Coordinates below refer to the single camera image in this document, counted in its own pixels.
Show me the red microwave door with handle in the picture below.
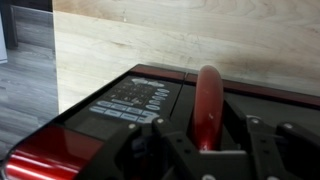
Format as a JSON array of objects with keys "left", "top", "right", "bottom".
[{"left": 173, "top": 64, "right": 320, "bottom": 158}]

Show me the black red microwave body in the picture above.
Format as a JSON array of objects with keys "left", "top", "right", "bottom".
[{"left": 0, "top": 63, "right": 188, "bottom": 180}]

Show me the white-sided wooden table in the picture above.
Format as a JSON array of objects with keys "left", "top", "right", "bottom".
[{"left": 0, "top": 13, "right": 8, "bottom": 64}]

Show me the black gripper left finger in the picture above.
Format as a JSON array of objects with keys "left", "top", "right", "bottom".
[{"left": 76, "top": 116, "right": 202, "bottom": 180}]

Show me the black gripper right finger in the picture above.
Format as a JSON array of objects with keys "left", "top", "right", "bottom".
[{"left": 239, "top": 114, "right": 320, "bottom": 180}]

